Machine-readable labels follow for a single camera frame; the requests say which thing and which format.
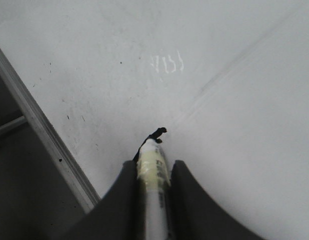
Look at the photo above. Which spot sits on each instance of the white whiteboard with aluminium frame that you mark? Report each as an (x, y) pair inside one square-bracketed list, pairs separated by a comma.
[(228, 79)]

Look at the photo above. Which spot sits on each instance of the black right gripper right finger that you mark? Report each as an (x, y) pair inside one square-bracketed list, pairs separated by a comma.
[(196, 215)]

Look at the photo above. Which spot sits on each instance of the white black-tipped whiteboard marker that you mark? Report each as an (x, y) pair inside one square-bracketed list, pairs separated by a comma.
[(152, 213)]

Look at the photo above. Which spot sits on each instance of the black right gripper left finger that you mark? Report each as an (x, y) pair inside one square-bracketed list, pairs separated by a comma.
[(121, 213)]

